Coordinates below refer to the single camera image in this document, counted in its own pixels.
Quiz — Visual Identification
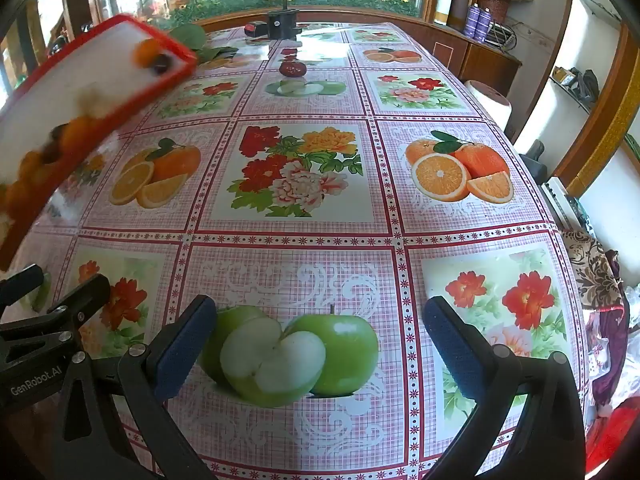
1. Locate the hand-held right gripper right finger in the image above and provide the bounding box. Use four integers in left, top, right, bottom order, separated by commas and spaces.
420, 296, 586, 480

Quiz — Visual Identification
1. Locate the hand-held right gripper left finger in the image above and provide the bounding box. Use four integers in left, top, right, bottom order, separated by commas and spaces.
52, 295, 218, 480

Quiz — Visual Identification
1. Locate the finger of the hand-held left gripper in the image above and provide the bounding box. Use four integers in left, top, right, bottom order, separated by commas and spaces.
0, 274, 111, 376
0, 264, 45, 308

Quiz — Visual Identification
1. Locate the orange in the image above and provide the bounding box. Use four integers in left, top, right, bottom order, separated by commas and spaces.
19, 152, 51, 183
0, 182, 31, 221
134, 40, 163, 67
65, 117, 96, 148

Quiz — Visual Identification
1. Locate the red rimmed white tray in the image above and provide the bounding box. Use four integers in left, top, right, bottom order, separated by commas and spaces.
0, 14, 198, 271

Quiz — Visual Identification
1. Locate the fruit and flower printed tablecloth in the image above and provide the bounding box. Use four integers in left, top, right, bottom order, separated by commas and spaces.
0, 22, 593, 480

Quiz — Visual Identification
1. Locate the patterned brown cloth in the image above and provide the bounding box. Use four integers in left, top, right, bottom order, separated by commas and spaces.
560, 230, 631, 321

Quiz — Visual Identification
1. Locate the red cloth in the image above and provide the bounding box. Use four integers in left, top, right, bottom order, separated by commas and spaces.
585, 402, 640, 471

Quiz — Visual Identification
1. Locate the black rounded object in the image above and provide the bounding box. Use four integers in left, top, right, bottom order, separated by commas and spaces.
520, 140, 548, 173

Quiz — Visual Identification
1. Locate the leafy green vegetable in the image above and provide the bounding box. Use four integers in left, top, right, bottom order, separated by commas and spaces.
167, 25, 238, 63

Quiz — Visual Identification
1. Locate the black bag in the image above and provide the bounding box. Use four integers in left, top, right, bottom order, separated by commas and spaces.
552, 67, 601, 106

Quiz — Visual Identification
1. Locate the black round device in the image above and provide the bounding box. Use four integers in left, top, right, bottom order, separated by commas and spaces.
266, 0, 299, 41

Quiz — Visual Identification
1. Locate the wire rack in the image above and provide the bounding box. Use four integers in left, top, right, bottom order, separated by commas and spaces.
487, 20, 518, 51

